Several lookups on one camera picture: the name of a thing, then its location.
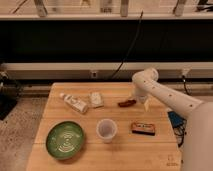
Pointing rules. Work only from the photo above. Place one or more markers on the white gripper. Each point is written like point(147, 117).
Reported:
point(142, 97)

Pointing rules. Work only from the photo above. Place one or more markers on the blue object beside table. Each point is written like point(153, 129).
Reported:
point(175, 119)

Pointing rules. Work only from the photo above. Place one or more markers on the green ceramic bowl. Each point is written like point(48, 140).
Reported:
point(65, 140)

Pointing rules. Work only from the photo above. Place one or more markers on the white tube bottle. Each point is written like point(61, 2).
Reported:
point(75, 103)

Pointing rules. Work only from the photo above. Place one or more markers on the wooden table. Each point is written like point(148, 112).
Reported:
point(136, 138)

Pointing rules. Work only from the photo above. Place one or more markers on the brown orange box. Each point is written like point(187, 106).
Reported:
point(142, 128)

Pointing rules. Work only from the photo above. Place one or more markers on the white folded packet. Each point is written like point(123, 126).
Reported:
point(96, 100)

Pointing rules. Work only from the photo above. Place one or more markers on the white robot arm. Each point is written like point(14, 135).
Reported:
point(197, 152)

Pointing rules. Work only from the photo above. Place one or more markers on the red chili pepper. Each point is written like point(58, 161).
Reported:
point(127, 103)

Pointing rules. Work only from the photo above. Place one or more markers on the white ceramic cup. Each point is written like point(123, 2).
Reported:
point(106, 130)

